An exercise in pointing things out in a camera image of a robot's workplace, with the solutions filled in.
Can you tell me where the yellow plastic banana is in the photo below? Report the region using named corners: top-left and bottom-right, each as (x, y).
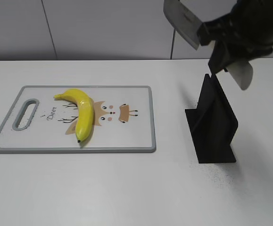
top-left (53, 89), bottom-right (94, 143)

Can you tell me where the white deer cutting board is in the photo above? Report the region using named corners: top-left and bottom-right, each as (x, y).
top-left (0, 86), bottom-right (156, 153)

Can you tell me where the black gloved hand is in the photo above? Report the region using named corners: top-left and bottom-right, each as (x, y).
top-left (197, 0), bottom-right (273, 74)

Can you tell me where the white-handled kitchen knife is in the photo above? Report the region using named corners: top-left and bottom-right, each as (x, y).
top-left (163, 0), bottom-right (253, 90)

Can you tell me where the black knife stand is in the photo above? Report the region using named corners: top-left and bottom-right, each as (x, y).
top-left (185, 73), bottom-right (238, 163)

